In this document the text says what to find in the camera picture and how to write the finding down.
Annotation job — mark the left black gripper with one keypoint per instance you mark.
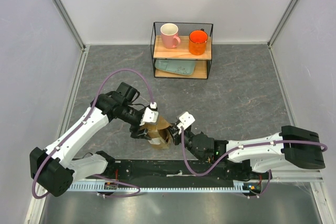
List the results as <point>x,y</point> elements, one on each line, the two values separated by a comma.
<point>135,134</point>

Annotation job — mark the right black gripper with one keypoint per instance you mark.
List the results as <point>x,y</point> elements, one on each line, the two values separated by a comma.
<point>174,130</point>

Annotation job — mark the brown cardboard express box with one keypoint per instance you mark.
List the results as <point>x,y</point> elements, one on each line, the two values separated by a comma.
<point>159,136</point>

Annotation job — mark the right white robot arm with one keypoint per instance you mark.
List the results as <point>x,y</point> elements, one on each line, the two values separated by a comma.
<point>293,145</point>

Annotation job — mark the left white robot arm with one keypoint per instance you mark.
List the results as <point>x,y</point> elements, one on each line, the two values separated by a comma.
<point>55,168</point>

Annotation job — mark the teal rectangular plate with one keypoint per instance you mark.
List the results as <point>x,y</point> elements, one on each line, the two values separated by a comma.
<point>182,67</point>

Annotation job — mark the orange glass cup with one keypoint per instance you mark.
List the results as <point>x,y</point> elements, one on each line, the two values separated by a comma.
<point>197,42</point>

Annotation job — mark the pink ceramic mug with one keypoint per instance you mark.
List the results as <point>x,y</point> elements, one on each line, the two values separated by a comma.
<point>169,35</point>

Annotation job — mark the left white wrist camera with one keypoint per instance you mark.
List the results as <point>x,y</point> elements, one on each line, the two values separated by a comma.
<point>150,114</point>

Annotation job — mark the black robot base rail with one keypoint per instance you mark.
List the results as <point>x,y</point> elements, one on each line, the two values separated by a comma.
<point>174,174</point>

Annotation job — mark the black wire wooden shelf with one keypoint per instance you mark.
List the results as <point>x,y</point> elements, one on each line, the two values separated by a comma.
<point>181,52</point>

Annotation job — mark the slotted cable duct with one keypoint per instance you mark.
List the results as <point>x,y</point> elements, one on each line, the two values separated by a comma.
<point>100,186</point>

